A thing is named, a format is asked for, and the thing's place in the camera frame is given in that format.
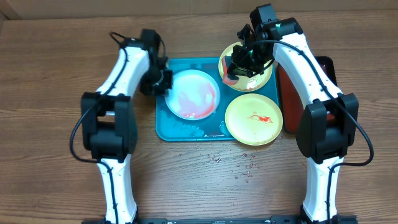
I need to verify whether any white round plate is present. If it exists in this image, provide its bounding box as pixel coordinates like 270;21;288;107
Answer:
164;69;221;121

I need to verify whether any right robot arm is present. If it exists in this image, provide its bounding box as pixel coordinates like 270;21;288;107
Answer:
222;4;359;223

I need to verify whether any dark red lacquer tray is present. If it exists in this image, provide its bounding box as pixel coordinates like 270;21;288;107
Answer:
275;56;337;134

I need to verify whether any yellow-green round plate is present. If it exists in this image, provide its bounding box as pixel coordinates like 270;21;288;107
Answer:
225;93;283;146
218;42;273;92

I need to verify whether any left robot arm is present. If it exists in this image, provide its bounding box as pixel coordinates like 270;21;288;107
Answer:
70;29;173;223

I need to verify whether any teal plastic tray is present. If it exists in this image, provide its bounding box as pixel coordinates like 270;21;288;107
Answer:
155;58;279;141

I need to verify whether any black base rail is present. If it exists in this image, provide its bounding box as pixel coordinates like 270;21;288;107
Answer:
81;215;358;224

